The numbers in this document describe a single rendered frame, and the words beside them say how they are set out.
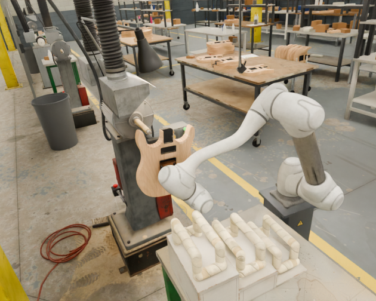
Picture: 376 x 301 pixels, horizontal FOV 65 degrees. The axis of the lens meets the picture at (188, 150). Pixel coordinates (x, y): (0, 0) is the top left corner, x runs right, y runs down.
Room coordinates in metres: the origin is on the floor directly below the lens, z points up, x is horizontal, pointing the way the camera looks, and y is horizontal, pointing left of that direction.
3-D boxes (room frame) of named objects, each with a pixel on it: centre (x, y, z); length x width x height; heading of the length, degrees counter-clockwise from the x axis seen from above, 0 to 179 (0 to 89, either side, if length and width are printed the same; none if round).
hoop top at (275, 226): (0.86, -0.34, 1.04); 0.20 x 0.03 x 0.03; 22
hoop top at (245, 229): (0.80, -0.19, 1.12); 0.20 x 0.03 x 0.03; 22
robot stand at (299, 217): (1.48, -0.62, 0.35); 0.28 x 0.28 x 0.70; 18
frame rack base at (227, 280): (0.73, -0.01, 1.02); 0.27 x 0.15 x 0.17; 23
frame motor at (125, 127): (1.82, 0.37, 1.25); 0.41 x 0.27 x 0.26; 26
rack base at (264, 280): (0.79, -0.15, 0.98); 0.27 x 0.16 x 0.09; 23
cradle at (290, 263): (0.76, -0.34, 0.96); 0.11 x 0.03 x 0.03; 113
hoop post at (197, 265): (0.63, 0.00, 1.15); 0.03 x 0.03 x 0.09
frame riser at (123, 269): (1.87, 0.41, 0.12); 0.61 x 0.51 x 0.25; 116
